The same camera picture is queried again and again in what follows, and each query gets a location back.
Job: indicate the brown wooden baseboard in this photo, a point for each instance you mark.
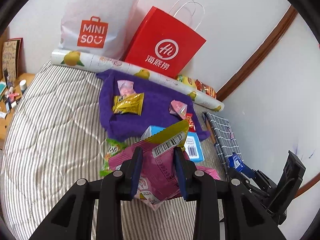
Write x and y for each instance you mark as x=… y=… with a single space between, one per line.
x=310 y=182

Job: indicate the blue cardboard box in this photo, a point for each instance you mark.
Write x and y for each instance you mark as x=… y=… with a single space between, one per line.
x=195 y=150

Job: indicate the grey plaid folded cloth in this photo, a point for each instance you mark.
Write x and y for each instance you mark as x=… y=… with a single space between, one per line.
x=222 y=135

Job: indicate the lemon print roll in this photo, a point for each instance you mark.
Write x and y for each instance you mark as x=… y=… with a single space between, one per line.
x=95 y=62

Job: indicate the green snack bag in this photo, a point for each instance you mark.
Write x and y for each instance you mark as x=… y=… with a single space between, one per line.
x=111 y=155

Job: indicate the wooden nightstand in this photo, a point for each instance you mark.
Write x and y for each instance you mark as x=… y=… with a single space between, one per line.
x=6 y=130

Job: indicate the white plastic shopping bag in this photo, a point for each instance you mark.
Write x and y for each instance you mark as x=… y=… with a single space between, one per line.
x=105 y=10

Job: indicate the large pink yellow snack bag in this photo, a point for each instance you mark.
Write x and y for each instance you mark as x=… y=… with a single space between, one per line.
x=160 y=170

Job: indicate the red snack packet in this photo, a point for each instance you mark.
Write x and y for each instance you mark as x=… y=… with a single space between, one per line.
x=190 y=123

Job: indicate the brown board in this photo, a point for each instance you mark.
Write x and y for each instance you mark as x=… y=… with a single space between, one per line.
x=210 y=130

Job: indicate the yellow snack packet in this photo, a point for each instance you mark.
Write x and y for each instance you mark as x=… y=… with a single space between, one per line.
x=127 y=103

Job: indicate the teal box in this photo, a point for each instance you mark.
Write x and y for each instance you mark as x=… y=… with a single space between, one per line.
x=2 y=88

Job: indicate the black bottle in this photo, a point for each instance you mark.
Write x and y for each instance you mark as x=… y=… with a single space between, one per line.
x=5 y=76

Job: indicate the purple towel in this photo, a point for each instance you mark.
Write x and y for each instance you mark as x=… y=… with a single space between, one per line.
x=155 y=97

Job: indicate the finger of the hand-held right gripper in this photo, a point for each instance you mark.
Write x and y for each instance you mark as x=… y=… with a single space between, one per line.
x=255 y=188
x=260 y=177

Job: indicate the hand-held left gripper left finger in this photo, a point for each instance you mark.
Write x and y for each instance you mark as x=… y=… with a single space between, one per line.
x=136 y=170

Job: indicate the white jar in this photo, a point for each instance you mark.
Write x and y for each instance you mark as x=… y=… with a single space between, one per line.
x=23 y=85

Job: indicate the red paper bag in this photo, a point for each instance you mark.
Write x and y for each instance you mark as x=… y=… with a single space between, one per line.
x=155 y=30

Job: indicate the orange snack bag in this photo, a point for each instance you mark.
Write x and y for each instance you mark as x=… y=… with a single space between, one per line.
x=206 y=88

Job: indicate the small pink candy packet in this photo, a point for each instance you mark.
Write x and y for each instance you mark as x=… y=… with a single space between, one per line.
x=126 y=88
x=178 y=107

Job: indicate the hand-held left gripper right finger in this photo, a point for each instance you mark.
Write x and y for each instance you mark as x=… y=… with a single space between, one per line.
x=178 y=170

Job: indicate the brown wooden trim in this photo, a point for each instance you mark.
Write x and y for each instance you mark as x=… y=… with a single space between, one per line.
x=257 y=55

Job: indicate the blue snack packet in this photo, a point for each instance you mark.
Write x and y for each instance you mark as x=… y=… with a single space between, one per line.
x=235 y=161

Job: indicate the patterned picture frame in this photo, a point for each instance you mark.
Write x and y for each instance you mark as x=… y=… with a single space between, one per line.
x=11 y=55

